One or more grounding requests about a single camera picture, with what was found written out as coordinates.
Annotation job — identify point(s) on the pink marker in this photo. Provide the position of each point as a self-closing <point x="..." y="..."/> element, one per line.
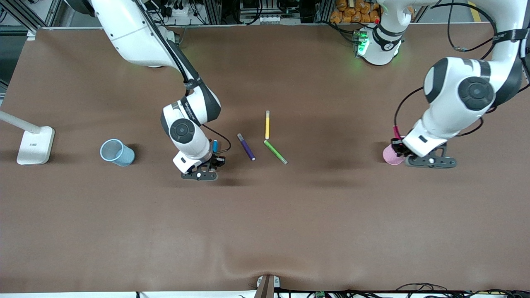
<point x="396" y="133"/>

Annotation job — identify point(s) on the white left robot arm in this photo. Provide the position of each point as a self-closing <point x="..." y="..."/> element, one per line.
<point x="455" y="91"/>

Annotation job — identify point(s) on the green marker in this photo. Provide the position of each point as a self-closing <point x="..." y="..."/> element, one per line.
<point x="275" y="152"/>

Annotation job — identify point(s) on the purple marker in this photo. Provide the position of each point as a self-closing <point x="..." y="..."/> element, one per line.
<point x="246" y="147"/>

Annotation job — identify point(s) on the orange packaged goods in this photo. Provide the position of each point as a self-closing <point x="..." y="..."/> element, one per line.
<point x="352" y="12"/>

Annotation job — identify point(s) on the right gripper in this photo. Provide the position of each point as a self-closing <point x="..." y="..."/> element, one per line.
<point x="217" y="161"/>

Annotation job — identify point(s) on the blue marker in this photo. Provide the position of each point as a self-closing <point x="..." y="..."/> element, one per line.
<point x="215" y="145"/>

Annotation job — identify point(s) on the yellow marker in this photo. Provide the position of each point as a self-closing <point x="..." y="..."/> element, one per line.
<point x="267" y="126"/>

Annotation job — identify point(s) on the white power strip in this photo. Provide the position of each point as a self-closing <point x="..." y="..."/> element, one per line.
<point x="182" y="11"/>

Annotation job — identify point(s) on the white connector block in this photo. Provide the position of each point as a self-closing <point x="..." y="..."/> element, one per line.
<point x="269" y="19"/>

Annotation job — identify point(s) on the blue plastic cup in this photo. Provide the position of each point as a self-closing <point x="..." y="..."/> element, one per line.
<point x="124" y="157"/>

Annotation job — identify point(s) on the aluminium frame profile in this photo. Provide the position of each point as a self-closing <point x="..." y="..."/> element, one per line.
<point x="31" y="32"/>

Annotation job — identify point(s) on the pink plastic cup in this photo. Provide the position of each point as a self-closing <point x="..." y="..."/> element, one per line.
<point x="390" y="156"/>

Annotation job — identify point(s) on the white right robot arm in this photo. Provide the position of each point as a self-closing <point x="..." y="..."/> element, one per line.
<point x="132" y="37"/>

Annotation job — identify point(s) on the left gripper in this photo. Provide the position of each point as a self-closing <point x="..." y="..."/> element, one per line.
<point x="398" y="145"/>

